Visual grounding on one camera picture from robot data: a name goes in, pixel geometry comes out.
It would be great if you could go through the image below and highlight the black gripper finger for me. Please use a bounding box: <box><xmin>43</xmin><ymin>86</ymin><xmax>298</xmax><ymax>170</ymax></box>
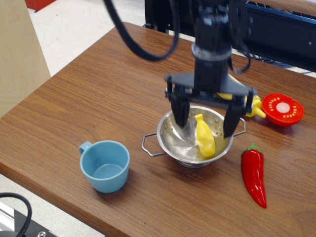
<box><xmin>223</xmin><ymin>98</ymin><xmax>243</xmax><ymax>138</ymax></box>
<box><xmin>171</xmin><ymin>95</ymin><xmax>190</xmax><ymax>127</ymax></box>

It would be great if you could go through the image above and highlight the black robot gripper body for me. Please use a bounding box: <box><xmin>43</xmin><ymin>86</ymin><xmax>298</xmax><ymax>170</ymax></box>
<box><xmin>165</xmin><ymin>44</ymin><xmax>257</xmax><ymax>110</ymax></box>

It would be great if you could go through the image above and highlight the yellow plastic toy banana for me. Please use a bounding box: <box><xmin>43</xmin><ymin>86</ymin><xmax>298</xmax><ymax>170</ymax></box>
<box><xmin>195</xmin><ymin>114</ymin><xmax>216</xmax><ymax>158</ymax></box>

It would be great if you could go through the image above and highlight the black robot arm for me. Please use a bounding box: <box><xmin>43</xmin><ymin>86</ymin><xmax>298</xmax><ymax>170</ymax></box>
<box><xmin>165</xmin><ymin>0</ymin><xmax>257</xmax><ymax>137</ymax></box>

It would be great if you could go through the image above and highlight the yellow plastic mustard bottle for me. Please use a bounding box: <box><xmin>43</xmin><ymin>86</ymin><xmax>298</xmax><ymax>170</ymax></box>
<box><xmin>217</xmin><ymin>73</ymin><xmax>266</xmax><ymax>118</ymax></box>

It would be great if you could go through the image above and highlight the red plastic tomato half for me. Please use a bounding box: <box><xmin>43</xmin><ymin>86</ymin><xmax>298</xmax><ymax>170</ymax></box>
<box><xmin>262</xmin><ymin>93</ymin><xmax>305</xmax><ymax>127</ymax></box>

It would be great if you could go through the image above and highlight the red plastic chili pepper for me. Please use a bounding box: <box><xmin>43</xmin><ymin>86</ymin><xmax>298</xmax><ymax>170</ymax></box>
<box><xmin>241</xmin><ymin>143</ymin><xmax>267</xmax><ymax>208</ymax></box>

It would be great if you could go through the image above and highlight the light blue plastic cup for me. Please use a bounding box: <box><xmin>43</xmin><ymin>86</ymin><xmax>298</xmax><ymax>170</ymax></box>
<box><xmin>79</xmin><ymin>140</ymin><xmax>130</xmax><ymax>194</ymax></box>

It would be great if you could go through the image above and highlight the light wooden panel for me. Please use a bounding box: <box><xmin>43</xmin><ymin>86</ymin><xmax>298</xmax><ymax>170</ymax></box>
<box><xmin>0</xmin><ymin>0</ymin><xmax>51</xmax><ymax>116</ymax></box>

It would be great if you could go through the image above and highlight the red box on floor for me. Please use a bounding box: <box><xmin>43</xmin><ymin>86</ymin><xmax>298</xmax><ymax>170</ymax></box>
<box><xmin>25</xmin><ymin>0</ymin><xmax>56</xmax><ymax>11</ymax></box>

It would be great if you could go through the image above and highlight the blue cable bundle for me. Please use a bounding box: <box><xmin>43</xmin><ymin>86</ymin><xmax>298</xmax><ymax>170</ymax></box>
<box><xmin>237</xmin><ymin>49</ymin><xmax>316</xmax><ymax>75</ymax></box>

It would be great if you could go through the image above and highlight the black metal frame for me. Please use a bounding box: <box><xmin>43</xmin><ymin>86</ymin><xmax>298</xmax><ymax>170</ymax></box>
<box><xmin>144</xmin><ymin>0</ymin><xmax>316</xmax><ymax>73</ymax></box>

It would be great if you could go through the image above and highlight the black braided cable sleeve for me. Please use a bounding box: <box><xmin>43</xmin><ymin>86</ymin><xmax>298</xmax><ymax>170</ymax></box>
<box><xmin>103</xmin><ymin>0</ymin><xmax>180</xmax><ymax>62</ymax></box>

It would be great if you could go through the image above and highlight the aluminium rail base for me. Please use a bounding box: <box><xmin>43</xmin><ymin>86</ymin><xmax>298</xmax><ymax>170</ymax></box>
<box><xmin>0</xmin><ymin>201</ymin><xmax>56</xmax><ymax>237</ymax></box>

